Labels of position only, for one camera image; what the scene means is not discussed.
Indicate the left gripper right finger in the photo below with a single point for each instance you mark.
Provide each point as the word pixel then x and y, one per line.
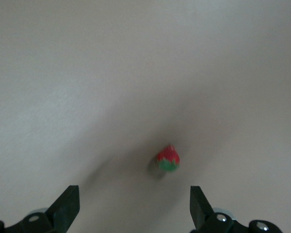
pixel 203 213

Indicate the red strawberry green top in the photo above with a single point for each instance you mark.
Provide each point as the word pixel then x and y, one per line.
pixel 168 157

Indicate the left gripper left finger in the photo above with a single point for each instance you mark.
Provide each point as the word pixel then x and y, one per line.
pixel 63 211

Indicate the table cover sheet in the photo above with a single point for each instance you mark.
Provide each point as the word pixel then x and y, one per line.
pixel 87 72

